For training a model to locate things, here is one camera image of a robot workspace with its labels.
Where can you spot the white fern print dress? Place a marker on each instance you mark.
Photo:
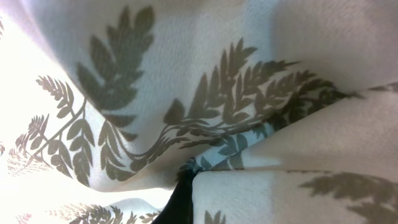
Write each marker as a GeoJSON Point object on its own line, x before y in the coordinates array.
{"type": "Point", "coordinates": [285, 110]}

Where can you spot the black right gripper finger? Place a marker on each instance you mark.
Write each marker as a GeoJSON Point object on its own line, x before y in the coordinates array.
{"type": "Point", "coordinates": [179, 208]}

